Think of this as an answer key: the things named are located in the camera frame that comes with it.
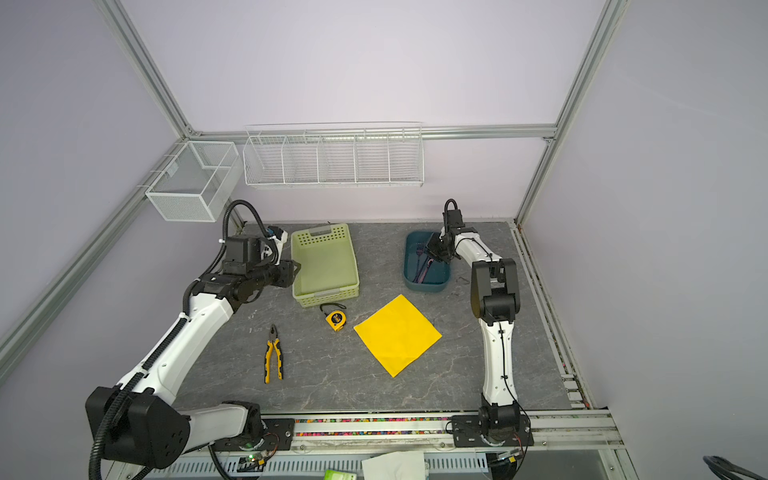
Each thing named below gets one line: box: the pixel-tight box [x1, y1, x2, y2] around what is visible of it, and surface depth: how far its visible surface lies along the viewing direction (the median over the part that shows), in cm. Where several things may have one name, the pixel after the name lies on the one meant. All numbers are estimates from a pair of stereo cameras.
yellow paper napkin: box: [354, 294, 443, 378], surface depth 94 cm
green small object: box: [324, 469, 357, 480], surface depth 68 cm
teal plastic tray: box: [404, 231, 451, 292], surface depth 106 cm
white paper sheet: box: [362, 450, 426, 480], surface depth 64 cm
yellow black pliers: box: [264, 324, 283, 384], surface depth 88 cm
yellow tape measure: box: [319, 302, 347, 332], surface depth 93 cm
